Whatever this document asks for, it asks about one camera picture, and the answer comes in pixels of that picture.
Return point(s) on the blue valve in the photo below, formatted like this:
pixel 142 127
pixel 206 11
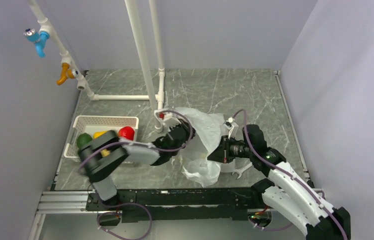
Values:
pixel 39 40

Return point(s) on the white plastic bag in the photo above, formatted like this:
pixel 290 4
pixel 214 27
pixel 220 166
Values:
pixel 209 130

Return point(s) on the white PVC pipe frame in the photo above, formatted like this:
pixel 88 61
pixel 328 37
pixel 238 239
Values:
pixel 135 22

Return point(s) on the orange valve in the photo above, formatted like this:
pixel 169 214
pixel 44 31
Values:
pixel 66 73

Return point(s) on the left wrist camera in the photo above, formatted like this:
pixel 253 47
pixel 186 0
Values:
pixel 165 118

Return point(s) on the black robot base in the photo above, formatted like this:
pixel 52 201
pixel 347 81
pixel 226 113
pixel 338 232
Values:
pixel 134 205

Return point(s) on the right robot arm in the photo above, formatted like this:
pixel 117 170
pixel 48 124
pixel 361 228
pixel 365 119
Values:
pixel 282 189

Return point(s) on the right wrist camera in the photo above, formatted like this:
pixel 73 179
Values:
pixel 232 127

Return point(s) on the yellow fake fruit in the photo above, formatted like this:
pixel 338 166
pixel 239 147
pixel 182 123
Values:
pixel 98 134

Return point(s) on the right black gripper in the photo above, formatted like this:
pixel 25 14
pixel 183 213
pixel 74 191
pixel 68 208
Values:
pixel 222 154

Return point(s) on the red fake fruit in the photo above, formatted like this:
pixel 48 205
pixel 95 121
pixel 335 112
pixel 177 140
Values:
pixel 127 132

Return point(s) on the white plastic basket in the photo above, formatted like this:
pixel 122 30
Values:
pixel 91 124

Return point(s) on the yellow fake pear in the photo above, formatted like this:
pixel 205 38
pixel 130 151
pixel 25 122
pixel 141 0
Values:
pixel 105 153

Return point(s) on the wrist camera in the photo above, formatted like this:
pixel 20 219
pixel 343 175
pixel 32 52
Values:
pixel 232 127
pixel 165 118

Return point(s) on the green fake fruit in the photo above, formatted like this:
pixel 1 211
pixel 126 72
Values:
pixel 83 139

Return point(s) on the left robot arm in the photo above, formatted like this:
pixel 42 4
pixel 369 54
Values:
pixel 101 156

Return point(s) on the silver wrench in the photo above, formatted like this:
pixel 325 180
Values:
pixel 240 171

